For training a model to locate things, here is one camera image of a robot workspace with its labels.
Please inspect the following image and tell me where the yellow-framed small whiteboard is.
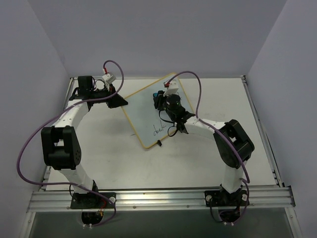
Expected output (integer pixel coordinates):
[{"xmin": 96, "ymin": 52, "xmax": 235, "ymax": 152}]
[{"xmin": 121, "ymin": 72, "xmax": 196, "ymax": 150}]

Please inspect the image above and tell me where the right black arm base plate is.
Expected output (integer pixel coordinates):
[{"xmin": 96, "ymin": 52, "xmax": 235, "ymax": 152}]
[{"xmin": 204, "ymin": 189, "xmax": 250, "ymax": 207}]

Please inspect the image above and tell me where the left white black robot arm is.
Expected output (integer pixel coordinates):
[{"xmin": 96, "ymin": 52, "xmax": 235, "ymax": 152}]
[{"xmin": 41, "ymin": 73, "xmax": 128, "ymax": 208}]

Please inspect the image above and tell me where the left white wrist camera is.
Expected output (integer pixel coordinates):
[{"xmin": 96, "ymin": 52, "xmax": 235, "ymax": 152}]
[{"xmin": 102, "ymin": 72, "xmax": 116, "ymax": 86}]

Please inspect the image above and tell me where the aluminium table edge rail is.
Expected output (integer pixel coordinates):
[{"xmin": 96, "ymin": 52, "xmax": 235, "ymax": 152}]
[{"xmin": 241, "ymin": 75, "xmax": 285, "ymax": 187}]

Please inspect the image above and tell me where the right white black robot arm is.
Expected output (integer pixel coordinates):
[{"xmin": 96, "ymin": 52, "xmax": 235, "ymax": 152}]
[{"xmin": 153, "ymin": 90, "xmax": 255, "ymax": 205}]

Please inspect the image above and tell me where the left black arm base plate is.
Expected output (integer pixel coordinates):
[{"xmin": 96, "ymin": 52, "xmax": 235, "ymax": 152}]
[{"xmin": 70, "ymin": 193, "xmax": 113, "ymax": 209}]

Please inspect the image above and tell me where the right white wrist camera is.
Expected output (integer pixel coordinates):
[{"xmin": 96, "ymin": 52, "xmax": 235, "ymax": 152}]
[{"xmin": 163, "ymin": 80, "xmax": 179, "ymax": 97}]

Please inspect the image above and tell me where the front aluminium frame rail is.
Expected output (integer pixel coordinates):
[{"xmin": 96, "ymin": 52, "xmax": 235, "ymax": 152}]
[{"xmin": 27, "ymin": 186, "xmax": 295, "ymax": 212}]

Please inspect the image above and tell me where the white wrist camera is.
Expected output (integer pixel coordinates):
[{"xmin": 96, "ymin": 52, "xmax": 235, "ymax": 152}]
[
  {"xmin": 163, "ymin": 80, "xmax": 179, "ymax": 97},
  {"xmin": 102, "ymin": 72, "xmax": 116, "ymax": 86}
]

